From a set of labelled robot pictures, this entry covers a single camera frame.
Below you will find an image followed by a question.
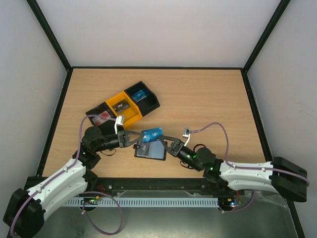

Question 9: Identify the black cage frame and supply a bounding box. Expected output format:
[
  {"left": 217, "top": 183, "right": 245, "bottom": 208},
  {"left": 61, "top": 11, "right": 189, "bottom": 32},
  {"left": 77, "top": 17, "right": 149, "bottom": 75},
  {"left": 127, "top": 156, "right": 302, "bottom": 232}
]
[{"left": 6, "top": 0, "right": 306, "bottom": 238}]

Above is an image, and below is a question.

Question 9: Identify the yellow bin middle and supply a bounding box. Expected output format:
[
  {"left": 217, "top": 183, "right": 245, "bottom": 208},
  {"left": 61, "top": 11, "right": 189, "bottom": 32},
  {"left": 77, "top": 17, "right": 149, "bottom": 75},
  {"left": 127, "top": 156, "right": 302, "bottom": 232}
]
[{"left": 106, "top": 91, "right": 143, "bottom": 128}]

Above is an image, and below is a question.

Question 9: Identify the black card in holder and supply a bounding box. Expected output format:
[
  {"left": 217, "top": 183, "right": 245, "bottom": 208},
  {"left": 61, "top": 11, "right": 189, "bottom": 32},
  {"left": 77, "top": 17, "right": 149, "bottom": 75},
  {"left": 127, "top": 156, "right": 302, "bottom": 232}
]
[{"left": 136, "top": 140, "right": 151, "bottom": 158}]

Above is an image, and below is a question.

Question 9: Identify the black leather card holder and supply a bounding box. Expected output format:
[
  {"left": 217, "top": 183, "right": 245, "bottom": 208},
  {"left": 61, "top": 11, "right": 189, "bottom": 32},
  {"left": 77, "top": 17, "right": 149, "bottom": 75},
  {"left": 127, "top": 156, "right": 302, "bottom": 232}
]
[{"left": 133, "top": 141, "right": 166, "bottom": 161}]

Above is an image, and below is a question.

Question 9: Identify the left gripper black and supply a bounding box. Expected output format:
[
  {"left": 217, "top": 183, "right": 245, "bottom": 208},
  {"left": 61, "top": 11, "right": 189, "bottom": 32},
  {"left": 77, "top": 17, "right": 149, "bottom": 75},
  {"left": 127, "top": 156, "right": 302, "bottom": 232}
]
[{"left": 95, "top": 130, "right": 144, "bottom": 152}]

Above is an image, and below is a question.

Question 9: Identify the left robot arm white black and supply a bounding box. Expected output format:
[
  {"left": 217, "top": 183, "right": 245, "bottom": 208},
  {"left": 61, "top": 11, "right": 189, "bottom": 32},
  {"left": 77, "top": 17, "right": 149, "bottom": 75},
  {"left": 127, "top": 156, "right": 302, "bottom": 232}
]
[{"left": 3, "top": 126, "right": 144, "bottom": 238}]

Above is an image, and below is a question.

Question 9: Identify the black bin right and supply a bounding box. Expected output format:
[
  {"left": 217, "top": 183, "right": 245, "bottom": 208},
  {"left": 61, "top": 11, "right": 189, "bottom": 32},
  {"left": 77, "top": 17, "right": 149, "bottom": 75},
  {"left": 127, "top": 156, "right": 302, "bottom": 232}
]
[{"left": 124, "top": 81, "right": 160, "bottom": 117}]

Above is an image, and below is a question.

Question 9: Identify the blue credit card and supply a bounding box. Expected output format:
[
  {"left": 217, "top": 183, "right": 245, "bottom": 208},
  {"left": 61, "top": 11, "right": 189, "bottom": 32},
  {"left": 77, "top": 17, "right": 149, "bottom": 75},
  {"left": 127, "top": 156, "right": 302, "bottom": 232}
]
[{"left": 141, "top": 127, "right": 163, "bottom": 143}]

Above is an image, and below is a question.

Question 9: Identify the black card in bin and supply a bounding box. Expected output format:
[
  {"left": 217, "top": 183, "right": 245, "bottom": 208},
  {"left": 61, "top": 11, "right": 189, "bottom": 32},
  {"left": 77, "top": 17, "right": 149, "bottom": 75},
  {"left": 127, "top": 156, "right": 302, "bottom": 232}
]
[{"left": 112, "top": 100, "right": 130, "bottom": 114}]

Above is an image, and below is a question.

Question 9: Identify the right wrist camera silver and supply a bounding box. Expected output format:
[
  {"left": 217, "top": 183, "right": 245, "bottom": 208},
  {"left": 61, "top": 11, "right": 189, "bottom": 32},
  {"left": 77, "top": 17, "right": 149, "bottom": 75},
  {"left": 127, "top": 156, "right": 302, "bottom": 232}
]
[{"left": 182, "top": 127, "right": 191, "bottom": 146}]

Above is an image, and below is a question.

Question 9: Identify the red white card in bin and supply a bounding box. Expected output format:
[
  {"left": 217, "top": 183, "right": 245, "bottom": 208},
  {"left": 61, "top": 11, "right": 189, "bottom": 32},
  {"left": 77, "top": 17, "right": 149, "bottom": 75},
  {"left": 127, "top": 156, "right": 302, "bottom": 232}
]
[{"left": 92, "top": 111, "right": 111, "bottom": 126}]

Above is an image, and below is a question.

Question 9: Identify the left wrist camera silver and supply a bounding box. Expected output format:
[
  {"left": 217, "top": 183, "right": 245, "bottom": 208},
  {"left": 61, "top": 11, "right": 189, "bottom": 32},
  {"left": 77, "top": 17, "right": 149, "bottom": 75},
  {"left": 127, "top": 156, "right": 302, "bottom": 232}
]
[{"left": 114, "top": 115, "right": 125, "bottom": 134}]

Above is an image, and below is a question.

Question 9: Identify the grey slotted cable duct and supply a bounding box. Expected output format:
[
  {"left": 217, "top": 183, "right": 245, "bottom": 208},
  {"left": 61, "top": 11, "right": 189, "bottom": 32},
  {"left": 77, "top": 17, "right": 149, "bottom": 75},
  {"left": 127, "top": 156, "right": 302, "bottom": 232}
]
[{"left": 63, "top": 197, "right": 218, "bottom": 208}]

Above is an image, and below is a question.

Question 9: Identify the black bin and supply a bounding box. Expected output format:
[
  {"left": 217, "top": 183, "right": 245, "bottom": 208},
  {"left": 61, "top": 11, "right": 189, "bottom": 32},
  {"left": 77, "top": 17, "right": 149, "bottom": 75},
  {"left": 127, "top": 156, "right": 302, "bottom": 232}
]
[
  {"left": 124, "top": 81, "right": 160, "bottom": 117},
  {"left": 86, "top": 102, "right": 117, "bottom": 135}
]

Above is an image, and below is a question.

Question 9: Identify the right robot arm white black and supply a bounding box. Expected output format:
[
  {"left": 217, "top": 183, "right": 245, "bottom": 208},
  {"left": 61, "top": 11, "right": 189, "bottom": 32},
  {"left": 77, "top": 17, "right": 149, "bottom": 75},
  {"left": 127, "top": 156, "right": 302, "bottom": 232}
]
[{"left": 159, "top": 135, "right": 309, "bottom": 202}]

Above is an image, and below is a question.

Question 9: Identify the black bin left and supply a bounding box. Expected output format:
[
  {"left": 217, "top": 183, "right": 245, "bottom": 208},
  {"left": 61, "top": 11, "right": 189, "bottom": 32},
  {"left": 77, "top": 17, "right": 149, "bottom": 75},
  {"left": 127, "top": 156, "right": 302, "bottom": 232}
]
[{"left": 86, "top": 102, "right": 117, "bottom": 135}]

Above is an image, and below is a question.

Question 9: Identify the blue card in bin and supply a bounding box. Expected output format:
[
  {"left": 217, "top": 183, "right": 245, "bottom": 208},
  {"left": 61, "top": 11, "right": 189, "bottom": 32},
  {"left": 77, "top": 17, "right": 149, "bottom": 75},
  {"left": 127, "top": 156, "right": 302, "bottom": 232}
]
[{"left": 132, "top": 90, "right": 147, "bottom": 103}]

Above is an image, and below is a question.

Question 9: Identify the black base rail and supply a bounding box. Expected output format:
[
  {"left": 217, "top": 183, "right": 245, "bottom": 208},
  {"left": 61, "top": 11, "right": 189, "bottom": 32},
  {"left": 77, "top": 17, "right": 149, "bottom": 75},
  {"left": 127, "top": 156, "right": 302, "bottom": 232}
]
[{"left": 24, "top": 176, "right": 288, "bottom": 196}]

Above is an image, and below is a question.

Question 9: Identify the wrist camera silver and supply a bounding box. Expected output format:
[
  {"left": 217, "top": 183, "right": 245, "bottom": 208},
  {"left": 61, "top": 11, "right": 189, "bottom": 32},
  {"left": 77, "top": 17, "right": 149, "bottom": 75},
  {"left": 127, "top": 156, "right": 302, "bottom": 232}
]
[
  {"left": 182, "top": 127, "right": 191, "bottom": 146},
  {"left": 114, "top": 115, "right": 125, "bottom": 134}
]

